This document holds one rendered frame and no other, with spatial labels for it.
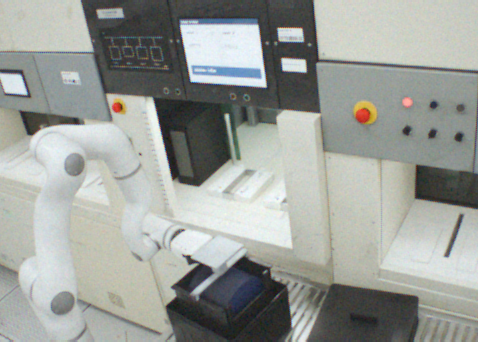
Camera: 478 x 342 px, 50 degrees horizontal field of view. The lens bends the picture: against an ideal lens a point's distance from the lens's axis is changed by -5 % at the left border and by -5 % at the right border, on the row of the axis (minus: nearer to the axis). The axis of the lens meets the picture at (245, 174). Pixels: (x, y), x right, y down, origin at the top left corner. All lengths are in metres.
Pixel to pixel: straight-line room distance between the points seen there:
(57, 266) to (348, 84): 0.93
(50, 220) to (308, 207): 0.77
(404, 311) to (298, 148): 0.58
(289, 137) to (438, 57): 0.49
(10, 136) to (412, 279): 2.52
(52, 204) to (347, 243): 0.93
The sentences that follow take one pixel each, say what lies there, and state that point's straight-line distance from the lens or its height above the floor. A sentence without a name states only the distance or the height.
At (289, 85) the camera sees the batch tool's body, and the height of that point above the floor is 1.48.
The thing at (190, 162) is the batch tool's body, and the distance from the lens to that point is 2.29.
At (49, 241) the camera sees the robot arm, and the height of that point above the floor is 1.28.
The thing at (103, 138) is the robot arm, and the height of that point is 1.48.
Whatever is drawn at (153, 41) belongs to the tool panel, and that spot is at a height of 1.61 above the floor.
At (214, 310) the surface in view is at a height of 1.00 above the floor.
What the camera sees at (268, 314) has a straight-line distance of 1.62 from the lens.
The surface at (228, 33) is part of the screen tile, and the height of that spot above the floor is 1.64.
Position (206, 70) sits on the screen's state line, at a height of 1.51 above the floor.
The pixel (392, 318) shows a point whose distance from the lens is 1.64.
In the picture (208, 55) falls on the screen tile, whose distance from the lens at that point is 1.68.
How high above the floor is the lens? 2.04
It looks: 30 degrees down
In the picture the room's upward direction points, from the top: 9 degrees counter-clockwise
